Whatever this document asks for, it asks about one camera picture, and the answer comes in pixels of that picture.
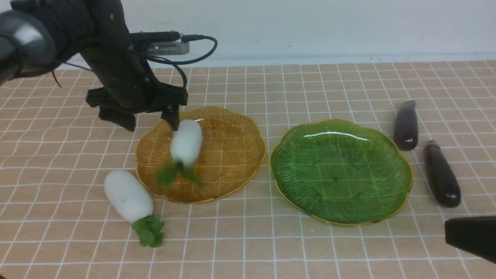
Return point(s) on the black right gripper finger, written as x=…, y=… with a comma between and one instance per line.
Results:
x=475, y=235

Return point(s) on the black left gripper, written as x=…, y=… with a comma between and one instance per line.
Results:
x=129, y=86

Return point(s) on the white radish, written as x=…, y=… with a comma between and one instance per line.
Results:
x=134, y=204
x=185, y=149

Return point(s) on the purple eggplant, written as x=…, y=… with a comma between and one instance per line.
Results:
x=405, y=132
x=440, y=177

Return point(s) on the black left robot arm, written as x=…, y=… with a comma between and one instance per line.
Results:
x=37, y=36

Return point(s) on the amber ribbed glass plate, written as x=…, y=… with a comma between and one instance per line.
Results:
x=232, y=152

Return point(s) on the beige checkered tablecloth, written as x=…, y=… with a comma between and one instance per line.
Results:
x=55, y=153

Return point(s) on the green ribbed glass plate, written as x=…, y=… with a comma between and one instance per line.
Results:
x=341, y=173

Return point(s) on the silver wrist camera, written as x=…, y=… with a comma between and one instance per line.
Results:
x=166, y=47

